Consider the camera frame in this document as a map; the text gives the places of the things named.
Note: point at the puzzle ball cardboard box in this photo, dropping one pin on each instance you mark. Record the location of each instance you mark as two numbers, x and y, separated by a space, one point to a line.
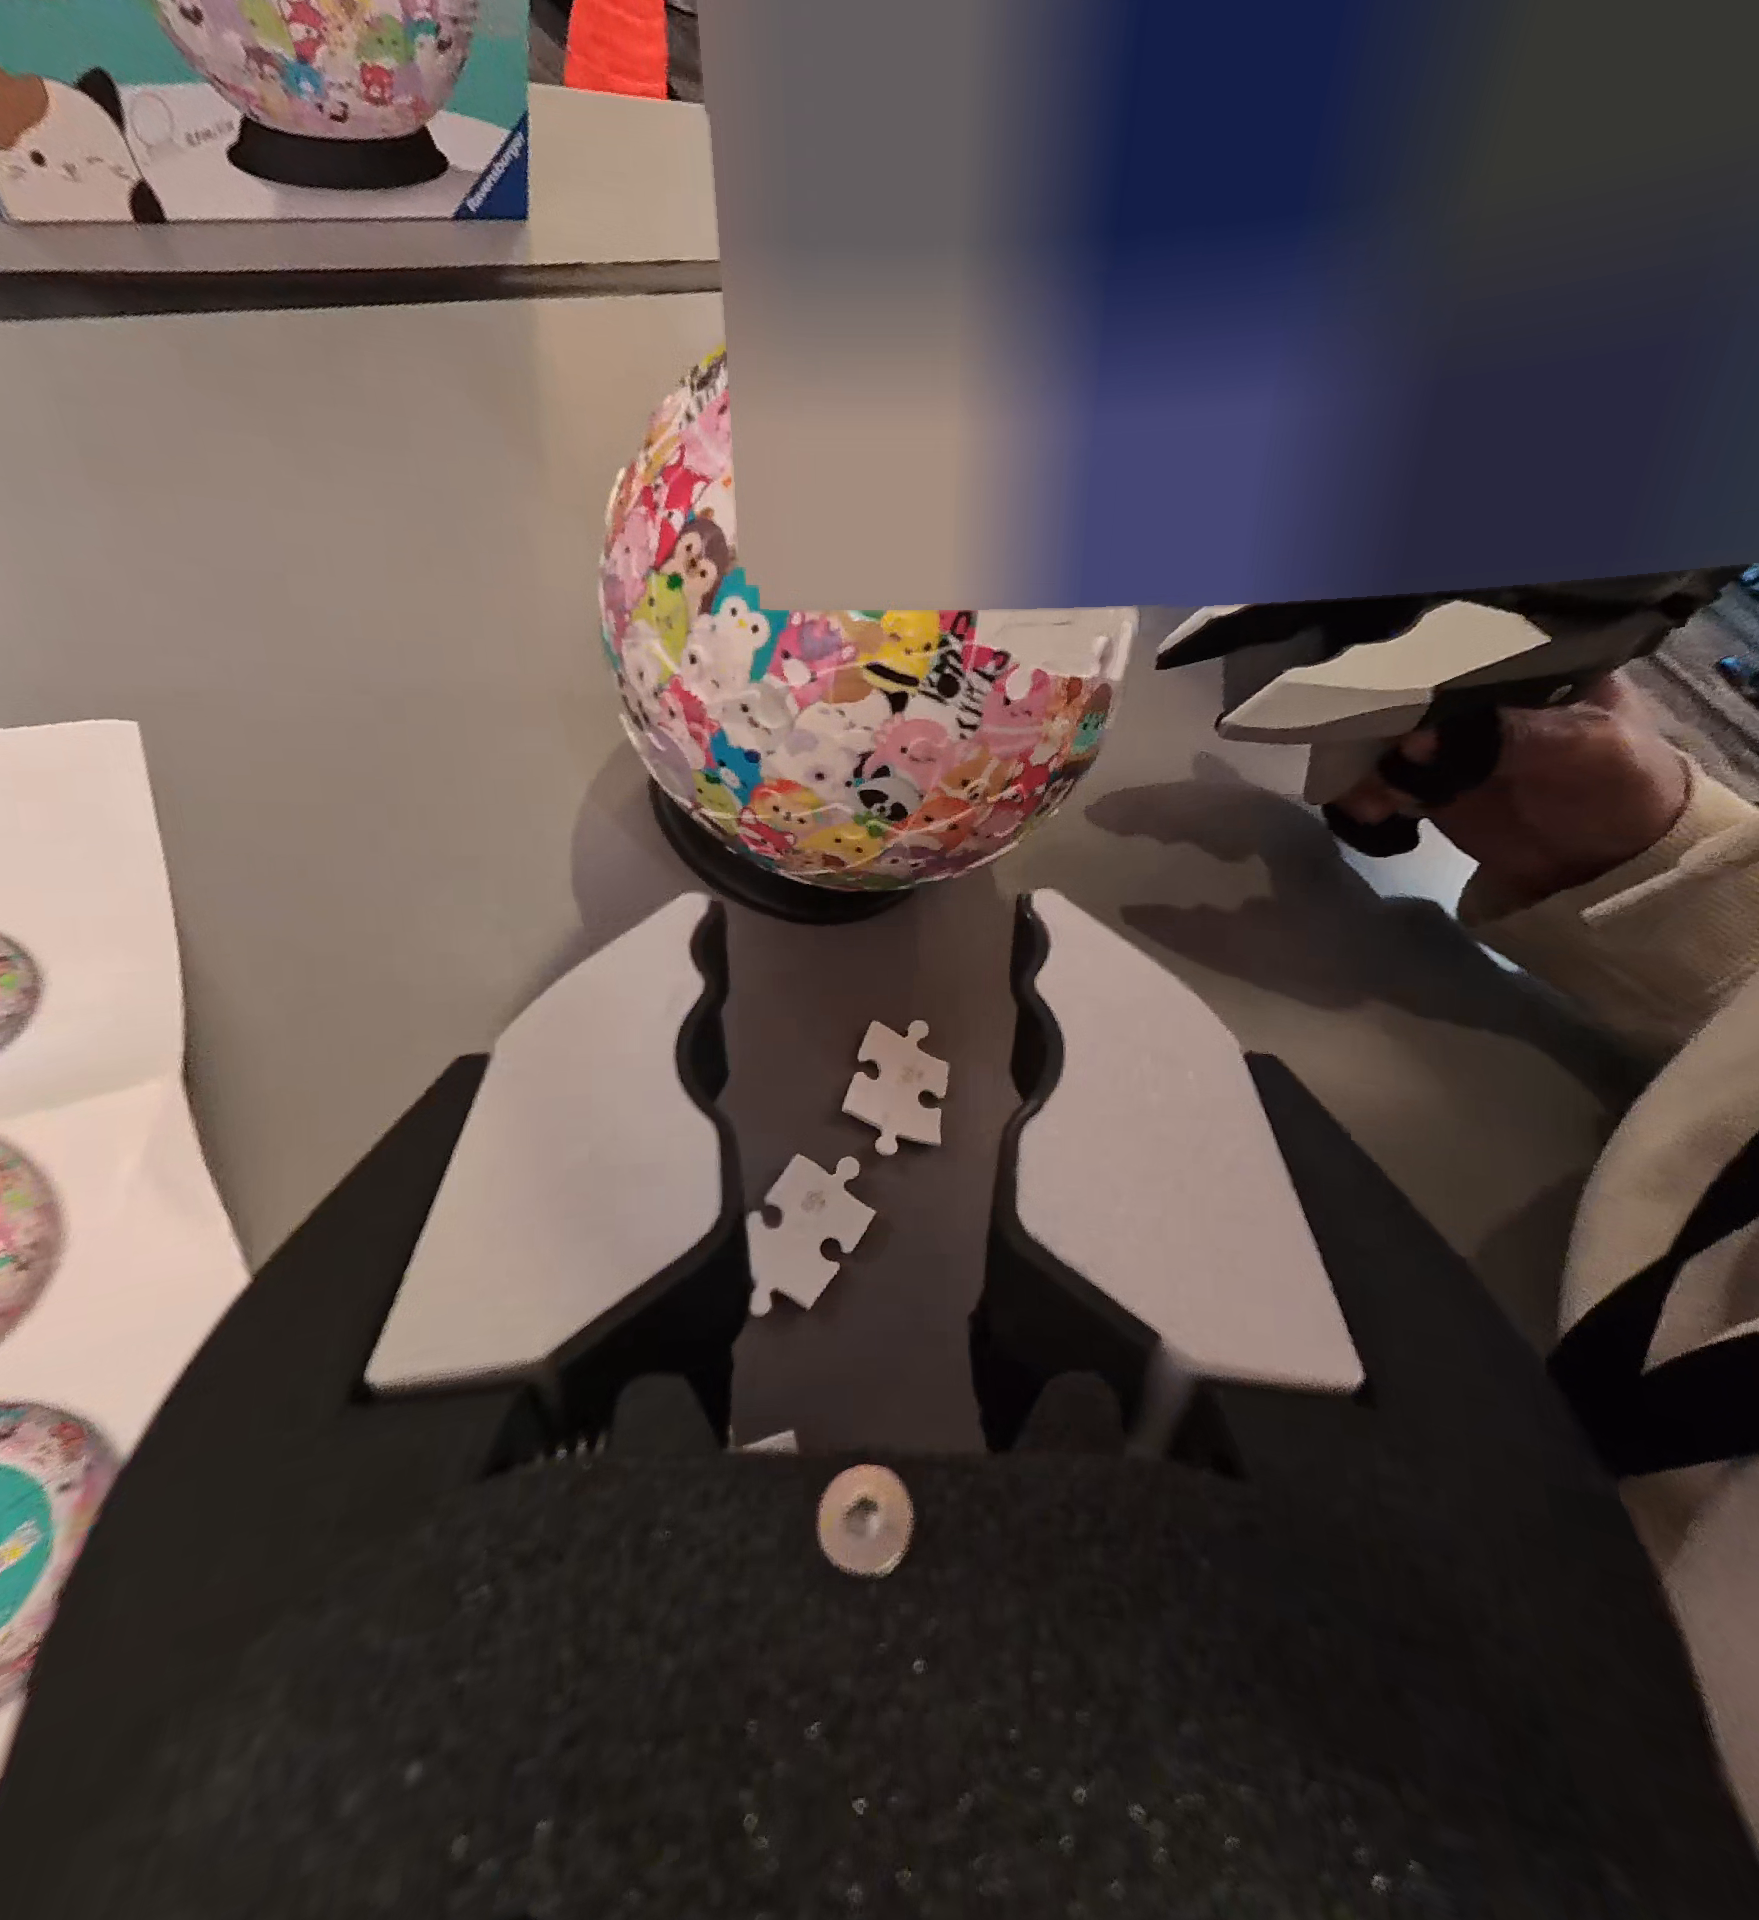
99 137

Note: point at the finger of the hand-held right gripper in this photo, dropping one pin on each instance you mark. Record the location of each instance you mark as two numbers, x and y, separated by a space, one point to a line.
1268 639
1359 691

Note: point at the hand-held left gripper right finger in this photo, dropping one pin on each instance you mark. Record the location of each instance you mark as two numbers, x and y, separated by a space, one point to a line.
1165 1200

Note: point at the person's right forearm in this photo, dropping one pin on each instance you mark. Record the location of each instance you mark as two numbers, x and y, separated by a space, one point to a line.
1719 901

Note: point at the puzzle instruction leaflet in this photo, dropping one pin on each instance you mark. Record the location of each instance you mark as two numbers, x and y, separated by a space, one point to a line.
55 840

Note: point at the person's right hand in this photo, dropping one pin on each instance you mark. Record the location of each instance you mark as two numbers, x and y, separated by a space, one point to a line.
1570 781

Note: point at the black ball stand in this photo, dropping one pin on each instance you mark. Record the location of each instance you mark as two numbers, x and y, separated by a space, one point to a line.
820 901

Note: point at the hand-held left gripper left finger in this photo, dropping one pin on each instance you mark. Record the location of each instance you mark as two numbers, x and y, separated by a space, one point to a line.
562 1200

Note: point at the orange safety cone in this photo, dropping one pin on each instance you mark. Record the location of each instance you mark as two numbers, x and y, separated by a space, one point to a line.
617 46

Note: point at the colourful puzzle ball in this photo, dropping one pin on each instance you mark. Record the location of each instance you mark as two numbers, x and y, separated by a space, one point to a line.
820 705

